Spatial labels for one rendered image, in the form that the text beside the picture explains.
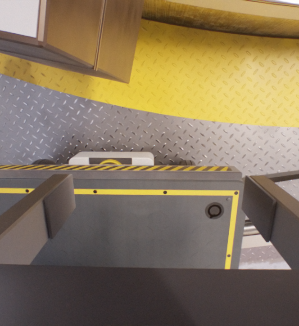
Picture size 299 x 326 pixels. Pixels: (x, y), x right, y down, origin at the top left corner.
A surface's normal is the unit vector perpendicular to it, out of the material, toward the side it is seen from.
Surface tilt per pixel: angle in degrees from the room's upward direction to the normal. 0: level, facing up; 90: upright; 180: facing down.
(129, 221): 0
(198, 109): 0
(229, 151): 0
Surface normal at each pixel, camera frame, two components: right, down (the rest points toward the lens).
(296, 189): -0.03, 0.28
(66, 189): 1.00, 0.00
